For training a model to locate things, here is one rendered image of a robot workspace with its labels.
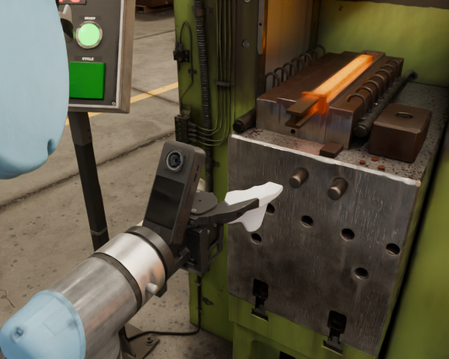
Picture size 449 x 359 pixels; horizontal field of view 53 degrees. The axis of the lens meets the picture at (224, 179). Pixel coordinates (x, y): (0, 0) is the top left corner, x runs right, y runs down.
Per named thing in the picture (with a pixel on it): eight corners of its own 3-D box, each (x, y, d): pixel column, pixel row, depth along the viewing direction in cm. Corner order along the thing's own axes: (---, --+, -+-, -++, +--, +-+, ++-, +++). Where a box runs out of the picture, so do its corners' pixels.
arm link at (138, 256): (81, 242, 46) (143, 270, 42) (112, 219, 49) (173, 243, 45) (92, 295, 49) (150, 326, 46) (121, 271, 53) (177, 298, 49)
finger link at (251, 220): (279, 215, 62) (217, 231, 59) (281, 178, 59) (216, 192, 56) (290, 228, 59) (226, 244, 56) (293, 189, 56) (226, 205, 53)
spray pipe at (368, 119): (365, 140, 84) (368, 126, 82) (351, 137, 85) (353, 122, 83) (405, 88, 109) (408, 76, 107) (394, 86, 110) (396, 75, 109)
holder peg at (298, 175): (299, 191, 84) (301, 179, 83) (286, 187, 85) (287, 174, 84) (308, 181, 87) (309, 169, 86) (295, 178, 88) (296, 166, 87)
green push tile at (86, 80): (102, 99, 92) (104, 62, 92) (67, 97, 93) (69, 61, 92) (105, 100, 94) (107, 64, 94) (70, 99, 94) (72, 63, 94)
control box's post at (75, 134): (120, 355, 154) (62, 32, 99) (112, 350, 155) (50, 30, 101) (127, 347, 156) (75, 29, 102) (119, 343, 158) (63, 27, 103)
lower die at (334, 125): (348, 149, 86) (354, 107, 82) (255, 127, 95) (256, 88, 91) (398, 87, 117) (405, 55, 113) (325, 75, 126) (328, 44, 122)
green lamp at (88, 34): (93, 48, 92) (90, 26, 89) (77, 45, 94) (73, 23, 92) (104, 45, 94) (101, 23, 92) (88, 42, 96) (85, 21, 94)
